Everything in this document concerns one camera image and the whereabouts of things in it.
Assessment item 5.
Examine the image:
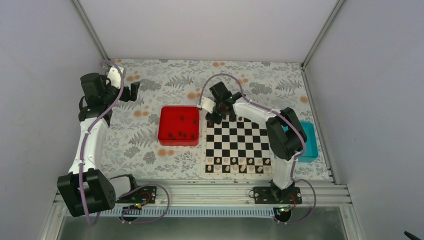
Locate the teal plastic tray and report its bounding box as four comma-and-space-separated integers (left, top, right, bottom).
298, 121, 319, 164

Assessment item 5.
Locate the aluminium corner post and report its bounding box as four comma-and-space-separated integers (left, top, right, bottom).
301, 0, 346, 70
70, 0, 110, 60

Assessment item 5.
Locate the right aluminium corner post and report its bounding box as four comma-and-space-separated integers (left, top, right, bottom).
301, 0, 346, 70

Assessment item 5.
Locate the red plastic tray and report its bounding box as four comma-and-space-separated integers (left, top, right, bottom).
157, 105, 200, 147

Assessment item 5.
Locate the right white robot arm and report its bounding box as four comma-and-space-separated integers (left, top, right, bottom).
202, 82, 307, 204

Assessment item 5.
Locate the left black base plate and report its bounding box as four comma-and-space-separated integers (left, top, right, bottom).
116, 185, 157, 205

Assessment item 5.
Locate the floral patterned table mat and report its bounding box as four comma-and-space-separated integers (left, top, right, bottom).
100, 59, 314, 181

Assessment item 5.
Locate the left aluminium corner post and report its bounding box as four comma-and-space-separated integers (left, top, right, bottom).
70, 0, 110, 60

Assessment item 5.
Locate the black white chessboard mat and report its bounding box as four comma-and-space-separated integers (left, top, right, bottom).
201, 117, 274, 179

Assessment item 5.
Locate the aluminium front rail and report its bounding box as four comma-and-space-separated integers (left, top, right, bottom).
157, 180, 352, 207

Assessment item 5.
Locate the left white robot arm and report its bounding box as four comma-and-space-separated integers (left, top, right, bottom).
57, 66, 140, 217

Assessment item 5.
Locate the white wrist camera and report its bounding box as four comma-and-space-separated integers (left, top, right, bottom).
196, 96, 216, 114
107, 66, 122, 89

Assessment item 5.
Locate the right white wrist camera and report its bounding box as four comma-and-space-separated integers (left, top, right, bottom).
196, 96, 216, 114

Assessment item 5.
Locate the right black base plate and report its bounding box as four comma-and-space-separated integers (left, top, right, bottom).
252, 186, 303, 205

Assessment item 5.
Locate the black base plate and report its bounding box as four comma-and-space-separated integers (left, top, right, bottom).
116, 185, 157, 205
252, 186, 303, 205

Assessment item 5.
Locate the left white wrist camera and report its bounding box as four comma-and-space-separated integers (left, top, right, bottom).
107, 66, 122, 89

